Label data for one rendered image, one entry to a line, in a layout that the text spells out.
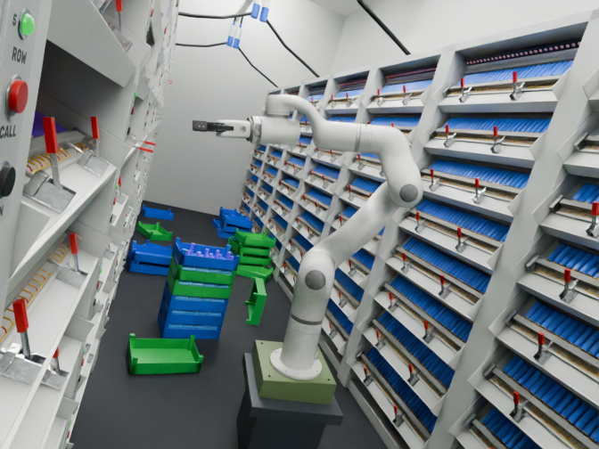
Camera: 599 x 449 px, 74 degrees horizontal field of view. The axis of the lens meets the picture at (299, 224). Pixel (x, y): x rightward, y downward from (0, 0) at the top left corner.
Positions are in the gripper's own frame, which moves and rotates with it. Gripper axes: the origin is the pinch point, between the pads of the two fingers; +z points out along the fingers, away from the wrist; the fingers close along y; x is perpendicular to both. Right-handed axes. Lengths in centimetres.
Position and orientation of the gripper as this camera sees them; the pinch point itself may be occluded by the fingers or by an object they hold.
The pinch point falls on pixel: (199, 126)
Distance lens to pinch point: 129.1
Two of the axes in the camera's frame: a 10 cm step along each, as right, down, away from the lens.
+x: 0.7, -9.7, -2.4
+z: -9.5, 0.1, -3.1
